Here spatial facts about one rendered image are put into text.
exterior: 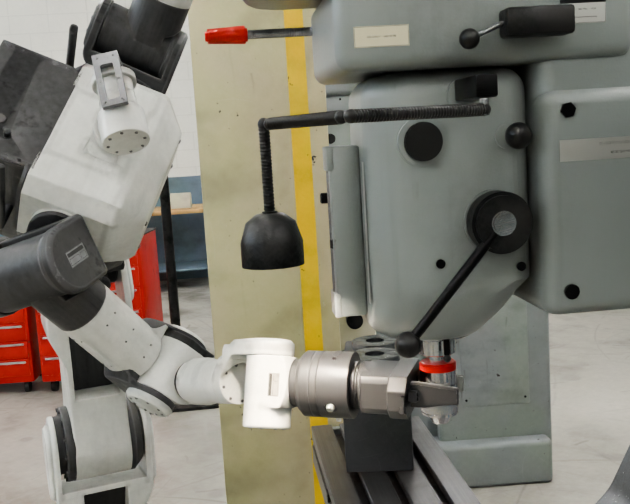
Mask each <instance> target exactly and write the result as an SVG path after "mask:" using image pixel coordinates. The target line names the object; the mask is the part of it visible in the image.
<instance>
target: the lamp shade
mask: <svg viewBox="0 0 630 504"><path fill-rule="evenodd" d="M240 248H241V261H242V268H243V269H248V270H275V269H285V268H292V267H297V266H300V265H303V264H304V263H305V261H304V245H303V238H302V235H301V233H300V230H299V228H298V225H297V223H296V220H294V219H293V218H291V217H290V216H288V215H287V214H285V213H283V212H278V211H277V210H275V211H271V212H264V211H262V213H260V214H256V215H255V216H253V217H252V218H251V219H250V220H249V221H248V222H246V223H245V226H244V230H243V235H242V239H241V243H240Z"/></svg>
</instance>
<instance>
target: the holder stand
mask: <svg viewBox="0 0 630 504"><path fill-rule="evenodd" d="M395 341H396V338H393V337H389V336H386V335H367V336H362V337H358V338H355V339H353V340H352V341H346V343H345V349H344V351H345V352H357V353H358V354H359V357H360V360H361V362H362V361H370V362H371V361H372V360H388V361H400V360H401V359H402V358H404V357H402V356H400V355H399V354H398V353H397V351H396V349H395ZM343 424H344V441H345V458H346V471H347V472H376V471H411V470H414V458H413V437H412V417H411V415H410V417H409V419H393V418H390V417H389V414H370V413H361V410H360V409H359V412H358V415H357V416H356V418H355V419H344V418H343Z"/></svg>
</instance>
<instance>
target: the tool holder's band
mask: <svg viewBox="0 0 630 504"><path fill-rule="evenodd" d="M419 368H420V370H421V371H423V372H426V373H447V372H451V371H454V370H455V369H456V361H455V360H454V359H453V358H451V361H450V362H442V363H432V362H429V360H428V358H424V359H422V360H421V361H420V362H419Z"/></svg>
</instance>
